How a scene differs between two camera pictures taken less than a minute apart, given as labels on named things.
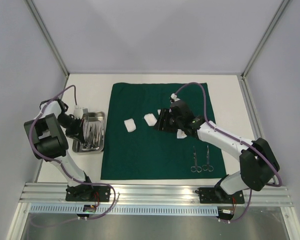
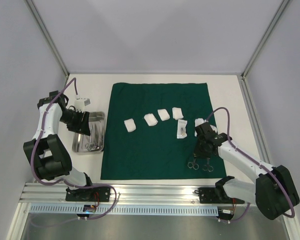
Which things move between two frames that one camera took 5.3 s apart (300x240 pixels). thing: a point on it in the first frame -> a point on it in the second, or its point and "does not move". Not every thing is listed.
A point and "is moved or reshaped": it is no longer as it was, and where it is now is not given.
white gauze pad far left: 130,125 does not move
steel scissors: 195,168 is moved or reshaped
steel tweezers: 101,140 does not move
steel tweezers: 96,138 does not move
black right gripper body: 163,120 -> 202,152
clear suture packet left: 180,134 does not move
